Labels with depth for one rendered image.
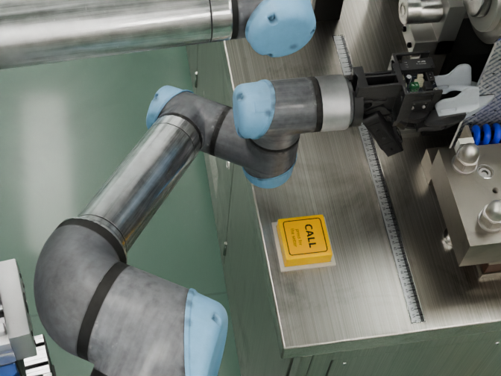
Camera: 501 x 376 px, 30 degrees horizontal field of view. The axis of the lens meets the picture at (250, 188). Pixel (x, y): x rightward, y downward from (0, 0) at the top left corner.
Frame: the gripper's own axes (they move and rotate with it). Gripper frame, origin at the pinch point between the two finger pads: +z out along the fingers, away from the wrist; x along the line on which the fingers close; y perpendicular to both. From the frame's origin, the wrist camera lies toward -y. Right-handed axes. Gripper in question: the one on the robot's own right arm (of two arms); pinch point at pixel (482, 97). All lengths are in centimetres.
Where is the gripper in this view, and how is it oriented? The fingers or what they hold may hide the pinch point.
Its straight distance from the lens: 136.5
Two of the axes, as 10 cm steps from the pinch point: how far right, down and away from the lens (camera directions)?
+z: 9.8, -1.0, 1.4
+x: -1.6, -8.4, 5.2
